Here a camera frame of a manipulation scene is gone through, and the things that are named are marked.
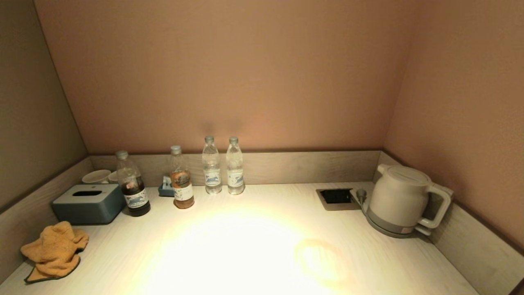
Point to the orange microfibre cloth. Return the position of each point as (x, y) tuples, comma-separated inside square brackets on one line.
[(55, 250)]

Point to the clear water bottle blue label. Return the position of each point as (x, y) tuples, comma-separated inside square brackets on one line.
[(212, 172), (235, 172)]

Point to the recessed black power socket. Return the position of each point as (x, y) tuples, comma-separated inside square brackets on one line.
[(336, 196)]

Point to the plastic bottle amber liquid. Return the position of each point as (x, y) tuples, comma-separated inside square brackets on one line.
[(182, 191)]

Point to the white tea sachets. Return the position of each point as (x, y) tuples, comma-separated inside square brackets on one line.
[(166, 182)]

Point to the small blue sachet tray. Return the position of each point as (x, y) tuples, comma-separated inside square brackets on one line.
[(164, 192)]

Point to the plastic bottle dark liquid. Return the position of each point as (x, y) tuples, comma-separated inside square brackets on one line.
[(137, 198)]

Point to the white electric kettle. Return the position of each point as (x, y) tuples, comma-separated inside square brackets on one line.
[(399, 196)]

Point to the grey kettle base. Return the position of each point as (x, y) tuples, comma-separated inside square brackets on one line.
[(385, 232)]

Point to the white ceramic cup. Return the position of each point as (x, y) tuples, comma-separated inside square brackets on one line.
[(96, 177), (113, 178)]

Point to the blue-grey tissue box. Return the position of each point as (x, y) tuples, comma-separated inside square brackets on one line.
[(88, 207)]

